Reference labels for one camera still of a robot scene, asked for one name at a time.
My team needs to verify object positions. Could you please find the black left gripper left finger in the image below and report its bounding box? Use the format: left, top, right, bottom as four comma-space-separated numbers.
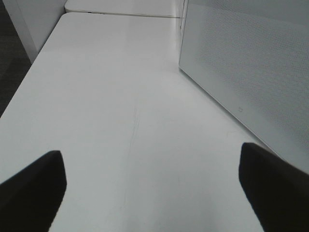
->
0, 150, 67, 232

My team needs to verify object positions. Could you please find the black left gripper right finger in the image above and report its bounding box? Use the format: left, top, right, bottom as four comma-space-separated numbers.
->
239, 143, 309, 232

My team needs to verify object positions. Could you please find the white microwave door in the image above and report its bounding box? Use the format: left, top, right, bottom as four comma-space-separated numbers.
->
179, 0, 309, 172

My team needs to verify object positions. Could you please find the white side cabinet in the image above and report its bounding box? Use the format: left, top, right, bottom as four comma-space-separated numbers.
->
3, 0, 66, 63

